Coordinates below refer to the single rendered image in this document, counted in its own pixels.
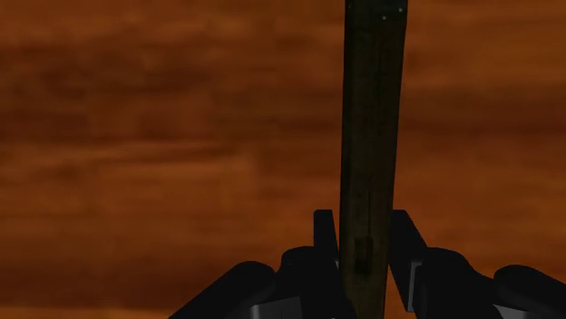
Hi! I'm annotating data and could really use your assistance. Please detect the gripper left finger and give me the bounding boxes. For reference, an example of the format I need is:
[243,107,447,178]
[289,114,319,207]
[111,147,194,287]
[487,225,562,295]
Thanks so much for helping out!
[169,208,357,319]

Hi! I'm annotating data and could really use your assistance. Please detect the long dark olive bar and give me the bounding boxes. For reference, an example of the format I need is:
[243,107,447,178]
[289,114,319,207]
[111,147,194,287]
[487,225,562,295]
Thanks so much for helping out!
[338,0,410,319]

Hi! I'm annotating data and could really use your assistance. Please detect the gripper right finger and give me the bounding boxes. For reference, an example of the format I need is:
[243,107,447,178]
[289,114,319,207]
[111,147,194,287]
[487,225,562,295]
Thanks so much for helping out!
[388,208,566,319]

